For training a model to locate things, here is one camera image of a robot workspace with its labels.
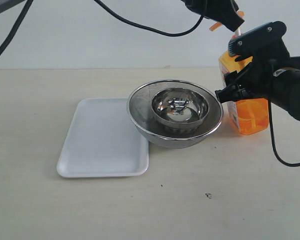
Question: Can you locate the large steel mesh strainer bowl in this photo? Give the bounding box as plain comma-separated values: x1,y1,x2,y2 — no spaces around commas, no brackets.
126,79,224,149

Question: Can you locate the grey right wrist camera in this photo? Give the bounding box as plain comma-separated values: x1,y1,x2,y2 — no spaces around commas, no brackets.
228,21,290,61

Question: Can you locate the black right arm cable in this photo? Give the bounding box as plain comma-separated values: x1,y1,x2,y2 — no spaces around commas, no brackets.
266,94,300,168

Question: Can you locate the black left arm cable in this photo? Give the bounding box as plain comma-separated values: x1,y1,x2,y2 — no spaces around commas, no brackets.
93,0,205,38

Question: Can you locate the small stainless steel bowl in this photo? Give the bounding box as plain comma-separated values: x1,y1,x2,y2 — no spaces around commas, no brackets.
150,87,210,134

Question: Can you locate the orange pump soap bottle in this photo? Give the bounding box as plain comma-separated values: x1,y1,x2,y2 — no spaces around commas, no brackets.
208,11,270,137

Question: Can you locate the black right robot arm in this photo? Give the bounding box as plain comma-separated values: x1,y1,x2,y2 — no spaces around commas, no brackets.
215,39,300,121

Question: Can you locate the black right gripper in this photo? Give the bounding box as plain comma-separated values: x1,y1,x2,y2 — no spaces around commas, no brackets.
214,54,300,103

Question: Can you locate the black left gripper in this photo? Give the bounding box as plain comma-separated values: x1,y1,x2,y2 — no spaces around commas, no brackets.
182,0,245,32

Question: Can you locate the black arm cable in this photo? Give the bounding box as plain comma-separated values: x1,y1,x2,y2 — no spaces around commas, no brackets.
93,0,205,38
266,94,300,168

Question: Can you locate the white rectangular plastic tray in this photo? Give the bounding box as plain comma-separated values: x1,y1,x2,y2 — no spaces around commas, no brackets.
56,98,149,178

